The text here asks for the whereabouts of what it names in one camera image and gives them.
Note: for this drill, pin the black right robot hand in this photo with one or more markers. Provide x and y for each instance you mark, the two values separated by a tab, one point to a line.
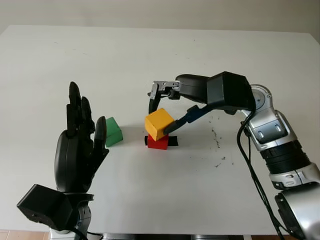
195	87

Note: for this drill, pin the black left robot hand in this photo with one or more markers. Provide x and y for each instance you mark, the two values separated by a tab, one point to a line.
72	160

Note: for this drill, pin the green wooden block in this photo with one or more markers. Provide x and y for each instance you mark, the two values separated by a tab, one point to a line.
113	132

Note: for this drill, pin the yellow wooden block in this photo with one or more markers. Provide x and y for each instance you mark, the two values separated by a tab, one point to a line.
157	122

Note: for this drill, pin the red wooden block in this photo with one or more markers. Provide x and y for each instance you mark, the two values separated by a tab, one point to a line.
157	144

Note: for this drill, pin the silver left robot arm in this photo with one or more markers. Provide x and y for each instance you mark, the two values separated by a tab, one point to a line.
83	212

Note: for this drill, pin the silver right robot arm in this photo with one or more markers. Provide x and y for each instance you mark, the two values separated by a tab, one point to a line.
272	130

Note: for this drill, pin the black tape strip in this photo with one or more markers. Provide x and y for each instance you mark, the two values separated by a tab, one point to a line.
173	141

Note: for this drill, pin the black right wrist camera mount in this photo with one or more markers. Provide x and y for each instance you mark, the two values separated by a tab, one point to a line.
227	87

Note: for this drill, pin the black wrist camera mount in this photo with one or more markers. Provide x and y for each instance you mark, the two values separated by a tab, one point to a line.
227	87
42	205

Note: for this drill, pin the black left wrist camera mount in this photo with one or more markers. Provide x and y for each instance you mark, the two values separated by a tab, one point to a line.
42	205

